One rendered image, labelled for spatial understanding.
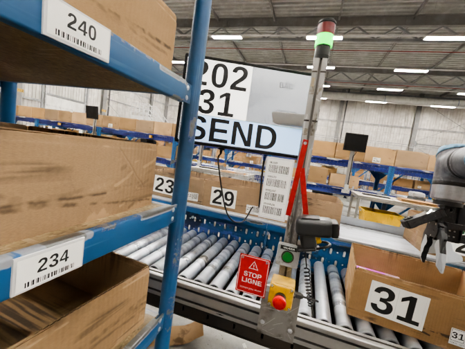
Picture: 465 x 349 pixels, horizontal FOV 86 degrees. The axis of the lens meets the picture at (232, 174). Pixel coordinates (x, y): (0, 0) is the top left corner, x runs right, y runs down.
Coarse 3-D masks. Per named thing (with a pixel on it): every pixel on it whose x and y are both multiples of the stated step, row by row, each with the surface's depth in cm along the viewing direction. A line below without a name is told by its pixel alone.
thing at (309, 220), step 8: (304, 216) 73; (312, 216) 73; (296, 224) 72; (304, 224) 71; (312, 224) 70; (320, 224) 69; (328, 224) 69; (336, 224) 68; (296, 232) 72; (304, 232) 71; (312, 232) 70; (320, 232) 69; (328, 232) 69; (336, 232) 68; (304, 240) 72; (312, 240) 72; (320, 240) 72; (304, 248) 72; (312, 248) 71
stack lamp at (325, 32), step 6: (318, 24) 74; (324, 24) 72; (330, 24) 71; (318, 30) 73; (324, 30) 72; (330, 30) 72; (318, 36) 73; (324, 36) 72; (330, 36) 72; (318, 42) 73; (324, 42) 72; (330, 42) 72
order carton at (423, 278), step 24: (360, 264) 109; (384, 264) 105; (408, 264) 102; (432, 264) 98; (360, 288) 83; (408, 288) 77; (432, 288) 75; (456, 288) 96; (360, 312) 83; (432, 312) 75; (456, 312) 73; (432, 336) 76
